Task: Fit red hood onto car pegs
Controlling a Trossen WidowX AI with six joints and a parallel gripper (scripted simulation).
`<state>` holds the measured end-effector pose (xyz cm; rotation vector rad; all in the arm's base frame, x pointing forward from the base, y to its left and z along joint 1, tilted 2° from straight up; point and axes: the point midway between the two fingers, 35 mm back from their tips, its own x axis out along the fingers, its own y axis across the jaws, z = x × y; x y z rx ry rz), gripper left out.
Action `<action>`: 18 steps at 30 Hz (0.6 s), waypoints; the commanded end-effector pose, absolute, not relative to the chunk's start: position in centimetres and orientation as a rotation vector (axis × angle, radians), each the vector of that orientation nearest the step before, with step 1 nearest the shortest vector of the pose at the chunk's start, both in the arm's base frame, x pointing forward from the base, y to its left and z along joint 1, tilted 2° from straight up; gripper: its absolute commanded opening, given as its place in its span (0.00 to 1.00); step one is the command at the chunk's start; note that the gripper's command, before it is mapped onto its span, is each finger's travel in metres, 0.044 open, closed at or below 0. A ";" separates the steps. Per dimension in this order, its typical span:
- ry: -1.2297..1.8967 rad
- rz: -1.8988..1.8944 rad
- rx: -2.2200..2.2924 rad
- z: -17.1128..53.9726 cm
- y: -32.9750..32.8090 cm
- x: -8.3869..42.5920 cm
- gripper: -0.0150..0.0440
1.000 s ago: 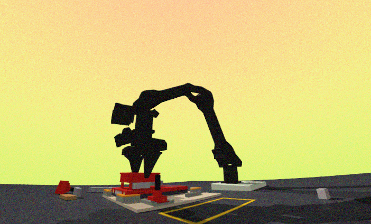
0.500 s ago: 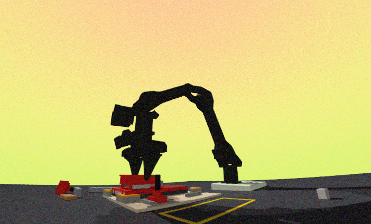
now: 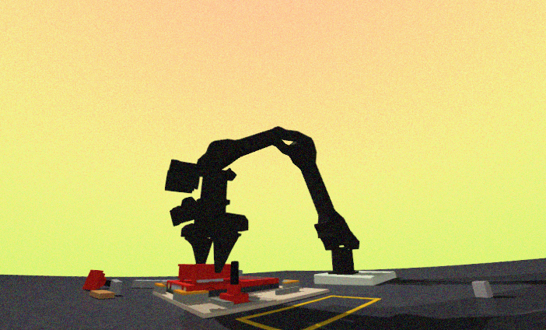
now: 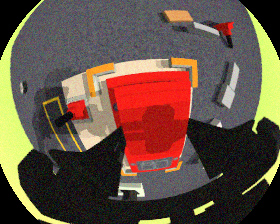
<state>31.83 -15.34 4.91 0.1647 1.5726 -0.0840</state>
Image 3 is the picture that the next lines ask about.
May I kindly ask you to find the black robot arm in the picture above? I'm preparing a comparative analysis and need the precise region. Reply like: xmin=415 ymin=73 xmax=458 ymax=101
xmin=165 ymin=126 xmax=360 ymax=275

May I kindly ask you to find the red rectangular shell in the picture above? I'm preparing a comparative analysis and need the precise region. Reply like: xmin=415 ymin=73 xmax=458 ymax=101
xmin=178 ymin=264 xmax=231 ymax=280

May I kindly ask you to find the yellow rectangular outline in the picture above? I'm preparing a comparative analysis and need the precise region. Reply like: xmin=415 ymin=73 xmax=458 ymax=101
xmin=237 ymin=296 xmax=382 ymax=330

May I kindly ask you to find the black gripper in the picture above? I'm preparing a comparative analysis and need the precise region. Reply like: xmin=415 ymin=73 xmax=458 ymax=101
xmin=180 ymin=191 xmax=248 ymax=273

